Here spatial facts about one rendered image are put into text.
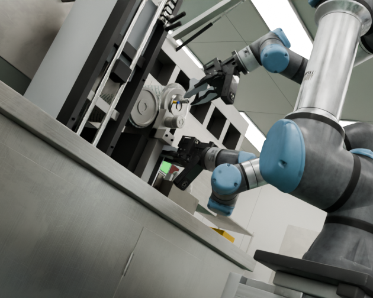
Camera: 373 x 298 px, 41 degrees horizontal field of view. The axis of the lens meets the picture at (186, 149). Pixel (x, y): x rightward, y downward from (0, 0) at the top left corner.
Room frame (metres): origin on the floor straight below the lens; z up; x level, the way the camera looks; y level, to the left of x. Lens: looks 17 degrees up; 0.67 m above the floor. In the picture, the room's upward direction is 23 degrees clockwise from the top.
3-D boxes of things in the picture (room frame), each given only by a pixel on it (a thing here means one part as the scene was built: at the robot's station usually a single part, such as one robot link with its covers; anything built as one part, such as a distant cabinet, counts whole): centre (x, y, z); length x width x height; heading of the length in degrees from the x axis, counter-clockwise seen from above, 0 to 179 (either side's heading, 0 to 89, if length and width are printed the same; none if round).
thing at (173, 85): (1.54, 0.09, 1.25); 0.15 x 0.01 x 0.15; 139
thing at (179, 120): (1.46, 0.05, 1.18); 0.04 x 0.02 x 0.04; 139
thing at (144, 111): (1.53, 0.26, 1.17); 0.26 x 0.12 x 0.12; 49
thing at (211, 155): (1.45, -0.09, 1.11); 0.08 x 0.05 x 0.08; 139
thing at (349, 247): (0.87, -0.34, 0.87); 0.15 x 0.15 x 0.10
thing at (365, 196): (0.87, -0.33, 0.98); 0.13 x 0.12 x 0.14; 100
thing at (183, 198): (1.78, 0.09, 1.00); 0.40 x 0.16 x 0.06; 49
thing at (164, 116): (1.48, 0.08, 1.05); 0.06 x 0.05 x 0.31; 49
